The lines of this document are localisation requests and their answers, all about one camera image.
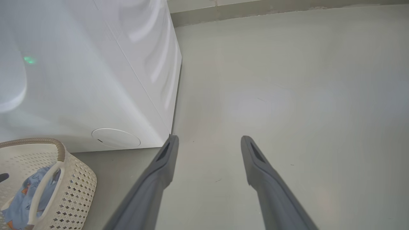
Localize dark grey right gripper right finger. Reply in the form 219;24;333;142
241;135;320;230

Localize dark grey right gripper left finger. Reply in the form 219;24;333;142
102;135;179;230

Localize blue cartoon print garment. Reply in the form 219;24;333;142
2;165;61;230

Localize cream perforated laundry basket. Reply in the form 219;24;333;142
0;138;97;230

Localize white front-load washing machine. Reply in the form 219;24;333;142
0;0;182;153

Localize round white filter cover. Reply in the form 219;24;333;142
92;128;141;149

